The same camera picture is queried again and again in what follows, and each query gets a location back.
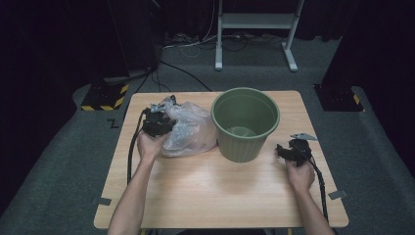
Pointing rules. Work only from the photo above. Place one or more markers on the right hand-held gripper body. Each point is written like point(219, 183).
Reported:
point(301, 149)

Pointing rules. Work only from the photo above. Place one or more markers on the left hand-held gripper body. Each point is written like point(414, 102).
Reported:
point(158, 122)

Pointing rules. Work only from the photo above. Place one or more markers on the clear plastic bag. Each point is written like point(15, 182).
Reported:
point(192, 130)

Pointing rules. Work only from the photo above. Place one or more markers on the green plastic bin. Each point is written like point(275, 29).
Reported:
point(244, 140)

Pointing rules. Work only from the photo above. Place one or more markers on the person's right hand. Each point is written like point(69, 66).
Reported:
point(300, 176)

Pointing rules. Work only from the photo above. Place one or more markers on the person's left hand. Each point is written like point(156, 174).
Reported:
point(149, 145)

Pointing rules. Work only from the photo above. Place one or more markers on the grey tape piece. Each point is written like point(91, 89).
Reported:
point(337, 195)
point(101, 201)

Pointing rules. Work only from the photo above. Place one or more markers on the black yellow striped base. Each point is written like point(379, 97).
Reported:
point(104, 98)
point(339, 98)

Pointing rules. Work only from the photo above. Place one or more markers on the white metal stand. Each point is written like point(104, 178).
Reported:
point(257, 21)

